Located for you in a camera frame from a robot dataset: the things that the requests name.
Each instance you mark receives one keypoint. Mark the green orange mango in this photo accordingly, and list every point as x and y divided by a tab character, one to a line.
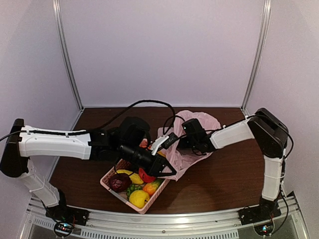
152	187

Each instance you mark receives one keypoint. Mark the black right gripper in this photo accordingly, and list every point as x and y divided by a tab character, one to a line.
182	144

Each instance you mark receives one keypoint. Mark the aluminium frame post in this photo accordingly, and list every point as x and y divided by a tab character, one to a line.
265	21
65	53

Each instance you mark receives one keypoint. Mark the front aluminium rail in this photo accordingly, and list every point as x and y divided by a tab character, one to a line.
224	224

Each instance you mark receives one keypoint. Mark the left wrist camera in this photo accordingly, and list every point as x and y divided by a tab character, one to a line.
164	141

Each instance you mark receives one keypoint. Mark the left aluminium frame post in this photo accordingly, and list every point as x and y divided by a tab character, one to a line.
65	53

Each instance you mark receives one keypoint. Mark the right aluminium frame post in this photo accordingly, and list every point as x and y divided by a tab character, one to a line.
265	21

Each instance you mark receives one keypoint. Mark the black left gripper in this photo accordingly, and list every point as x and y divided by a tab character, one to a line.
156	167

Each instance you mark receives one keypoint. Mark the pink plastic bag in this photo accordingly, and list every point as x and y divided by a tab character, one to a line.
182	154

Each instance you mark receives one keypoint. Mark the pink plastic basket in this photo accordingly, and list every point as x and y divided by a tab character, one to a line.
122	195

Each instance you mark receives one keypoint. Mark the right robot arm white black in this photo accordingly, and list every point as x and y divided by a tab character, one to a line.
245	168

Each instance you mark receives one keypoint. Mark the yellow green pear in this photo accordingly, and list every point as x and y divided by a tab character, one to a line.
162	154

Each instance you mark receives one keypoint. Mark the green grape bunch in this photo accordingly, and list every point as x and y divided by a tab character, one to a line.
131	189

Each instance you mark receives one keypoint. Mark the dark purple mangosteen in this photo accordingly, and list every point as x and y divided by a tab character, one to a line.
119	182

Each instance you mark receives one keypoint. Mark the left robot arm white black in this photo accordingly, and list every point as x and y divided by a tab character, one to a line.
98	144

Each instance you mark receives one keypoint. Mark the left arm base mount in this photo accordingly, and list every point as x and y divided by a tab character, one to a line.
66	218

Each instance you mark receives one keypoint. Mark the yellow starfruit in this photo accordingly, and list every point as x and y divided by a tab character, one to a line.
135	178

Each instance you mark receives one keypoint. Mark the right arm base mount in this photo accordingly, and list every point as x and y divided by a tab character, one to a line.
261	216

